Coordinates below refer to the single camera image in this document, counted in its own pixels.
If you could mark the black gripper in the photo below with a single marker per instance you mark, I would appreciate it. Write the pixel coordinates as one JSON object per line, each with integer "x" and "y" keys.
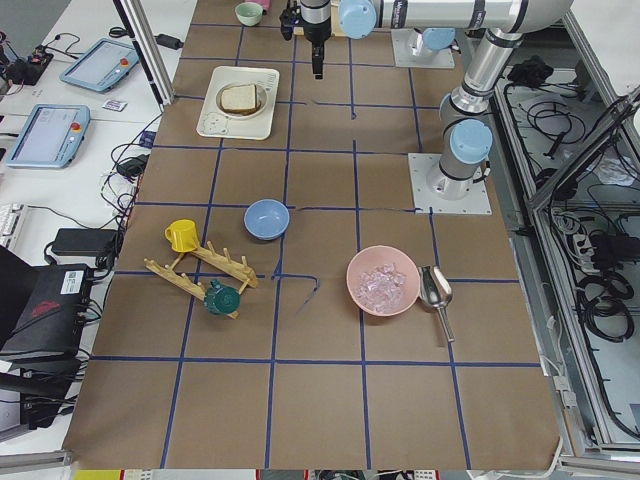
{"x": 316, "y": 30}

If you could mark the round cream plate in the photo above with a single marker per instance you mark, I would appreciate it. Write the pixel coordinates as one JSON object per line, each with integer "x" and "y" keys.
{"x": 261, "y": 95}

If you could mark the white bread slice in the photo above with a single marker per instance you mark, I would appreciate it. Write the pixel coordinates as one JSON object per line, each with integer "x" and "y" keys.
{"x": 239, "y": 99}

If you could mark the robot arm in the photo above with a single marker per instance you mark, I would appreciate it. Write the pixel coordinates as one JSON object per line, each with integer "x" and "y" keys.
{"x": 467, "y": 140}
{"x": 431, "y": 39}

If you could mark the wooden cutting board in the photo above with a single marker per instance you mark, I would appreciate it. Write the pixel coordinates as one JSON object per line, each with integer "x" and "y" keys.
{"x": 336, "y": 30}

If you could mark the pink cloth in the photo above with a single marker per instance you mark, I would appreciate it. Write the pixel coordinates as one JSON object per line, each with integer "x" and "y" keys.
{"x": 265, "y": 4}

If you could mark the green bowl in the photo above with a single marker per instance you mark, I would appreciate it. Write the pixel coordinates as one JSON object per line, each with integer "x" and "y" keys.
{"x": 249, "y": 13}

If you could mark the cream bear serving tray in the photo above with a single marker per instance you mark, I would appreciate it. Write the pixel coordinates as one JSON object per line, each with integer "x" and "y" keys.
{"x": 213, "y": 123}

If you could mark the black power adapter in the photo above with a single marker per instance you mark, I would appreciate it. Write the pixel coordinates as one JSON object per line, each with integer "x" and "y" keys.
{"x": 168, "y": 41}

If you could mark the blue bowl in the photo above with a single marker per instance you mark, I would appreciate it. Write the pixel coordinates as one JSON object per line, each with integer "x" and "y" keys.
{"x": 266, "y": 219}

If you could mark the far teach pendant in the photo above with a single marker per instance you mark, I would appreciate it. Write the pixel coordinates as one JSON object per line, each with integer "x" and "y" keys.
{"x": 102, "y": 66}

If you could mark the teach pendant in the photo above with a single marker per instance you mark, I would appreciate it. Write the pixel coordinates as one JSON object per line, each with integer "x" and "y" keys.
{"x": 102, "y": 66}
{"x": 51, "y": 137}

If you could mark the yellow mug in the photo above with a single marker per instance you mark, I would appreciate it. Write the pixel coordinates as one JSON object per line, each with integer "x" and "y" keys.
{"x": 182, "y": 235}

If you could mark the pink bowl with ice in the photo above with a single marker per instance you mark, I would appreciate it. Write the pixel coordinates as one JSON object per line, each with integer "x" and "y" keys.
{"x": 383, "y": 281}

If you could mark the metal scoop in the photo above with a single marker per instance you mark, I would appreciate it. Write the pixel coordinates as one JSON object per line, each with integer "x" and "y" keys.
{"x": 436, "y": 294}

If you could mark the dark green mug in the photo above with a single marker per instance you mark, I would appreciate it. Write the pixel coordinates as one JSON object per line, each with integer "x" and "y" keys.
{"x": 221, "y": 299}

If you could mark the near teach pendant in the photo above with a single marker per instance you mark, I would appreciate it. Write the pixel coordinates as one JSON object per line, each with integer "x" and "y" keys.
{"x": 51, "y": 137}

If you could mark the black computer box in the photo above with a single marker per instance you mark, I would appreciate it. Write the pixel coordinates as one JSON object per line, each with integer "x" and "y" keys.
{"x": 41, "y": 308}

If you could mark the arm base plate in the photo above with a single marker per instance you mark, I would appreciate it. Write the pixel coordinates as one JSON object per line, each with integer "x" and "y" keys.
{"x": 401, "y": 42}
{"x": 434, "y": 192}

